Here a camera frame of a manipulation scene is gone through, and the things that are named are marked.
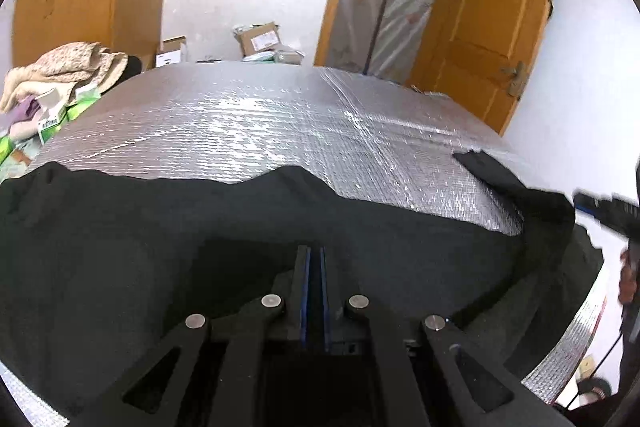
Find floral beige blanket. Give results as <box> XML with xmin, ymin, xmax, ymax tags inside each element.
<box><xmin>0</xmin><ymin>42</ymin><xmax>131</xmax><ymax>112</ymax></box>

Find white carton box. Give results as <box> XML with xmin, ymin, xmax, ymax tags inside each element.
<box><xmin>155</xmin><ymin>37</ymin><xmax>188</xmax><ymax>68</ymax></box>

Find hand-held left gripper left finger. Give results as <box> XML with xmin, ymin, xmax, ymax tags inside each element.
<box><xmin>70</xmin><ymin>245</ymin><xmax>312</xmax><ymax>427</ymax></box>

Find dark cloth bundle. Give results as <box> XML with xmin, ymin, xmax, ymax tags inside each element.
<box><xmin>117</xmin><ymin>54</ymin><xmax>143</xmax><ymax>82</ymax></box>

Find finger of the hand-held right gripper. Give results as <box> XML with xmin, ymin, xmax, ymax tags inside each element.
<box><xmin>574</xmin><ymin>192</ymin><xmax>621</xmax><ymax>228</ymax></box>

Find green tissue pack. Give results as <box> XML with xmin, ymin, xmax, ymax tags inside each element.
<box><xmin>0</xmin><ymin>137</ymin><xmax>21</xmax><ymax>168</ymax></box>
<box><xmin>67</xmin><ymin>87</ymin><xmax>103</xmax><ymax>122</ymax></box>

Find metal door handle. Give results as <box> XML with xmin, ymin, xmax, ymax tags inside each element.
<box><xmin>500</xmin><ymin>62</ymin><xmax>530</xmax><ymax>100</ymax></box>

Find purple folded cloth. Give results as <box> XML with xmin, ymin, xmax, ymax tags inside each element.
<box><xmin>0</xmin><ymin>99</ymin><xmax>41</xmax><ymax>128</ymax></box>

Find wooden door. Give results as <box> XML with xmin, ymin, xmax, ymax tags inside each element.
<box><xmin>407</xmin><ymin>0</ymin><xmax>557</xmax><ymax>135</ymax></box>

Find beige folded cloth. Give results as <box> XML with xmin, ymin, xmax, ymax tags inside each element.
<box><xmin>5</xmin><ymin>122</ymin><xmax>41</xmax><ymax>142</ymax></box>

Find silver foil mat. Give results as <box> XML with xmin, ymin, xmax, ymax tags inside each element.
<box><xmin>0</xmin><ymin>63</ymin><xmax>610</xmax><ymax>427</ymax></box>

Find black cable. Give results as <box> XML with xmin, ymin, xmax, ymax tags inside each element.
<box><xmin>565</xmin><ymin>332</ymin><xmax>626</xmax><ymax>408</ymax></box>

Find black pants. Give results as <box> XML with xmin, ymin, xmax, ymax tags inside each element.
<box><xmin>0</xmin><ymin>149</ymin><xmax>607</xmax><ymax>423</ymax></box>

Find pale green parcel bag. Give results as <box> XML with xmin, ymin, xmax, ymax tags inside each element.
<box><xmin>242</xmin><ymin>49</ymin><xmax>306</xmax><ymax>66</ymax></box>

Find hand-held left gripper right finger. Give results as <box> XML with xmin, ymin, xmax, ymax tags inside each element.
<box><xmin>320</xmin><ymin>246</ymin><xmax>573</xmax><ymax>427</ymax></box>

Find white green medicine box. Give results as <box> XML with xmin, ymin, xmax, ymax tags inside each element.
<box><xmin>37</xmin><ymin>87</ymin><xmax>71</xmax><ymax>142</ymax></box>

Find brown cardboard box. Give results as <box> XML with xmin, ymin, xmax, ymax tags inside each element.
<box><xmin>234</xmin><ymin>23</ymin><xmax>281</xmax><ymax>58</ymax></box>

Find person's right hand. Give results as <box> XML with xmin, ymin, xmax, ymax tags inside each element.
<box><xmin>619</xmin><ymin>247</ymin><xmax>640</xmax><ymax>305</ymax></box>

